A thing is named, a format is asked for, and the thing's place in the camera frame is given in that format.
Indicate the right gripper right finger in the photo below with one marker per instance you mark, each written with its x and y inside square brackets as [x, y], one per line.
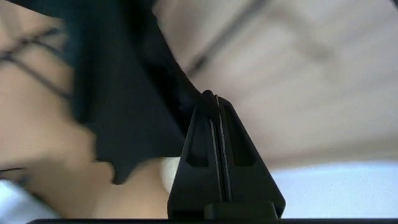
[252, 186]

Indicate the white laundry basket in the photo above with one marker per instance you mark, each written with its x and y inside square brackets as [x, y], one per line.
[169, 174]

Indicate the black clothes rack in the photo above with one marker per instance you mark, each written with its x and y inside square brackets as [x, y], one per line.
[199, 62]

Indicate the black garment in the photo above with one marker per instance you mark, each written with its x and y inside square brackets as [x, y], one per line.
[124, 109]

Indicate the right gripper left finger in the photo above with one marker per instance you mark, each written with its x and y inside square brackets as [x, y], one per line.
[192, 186]

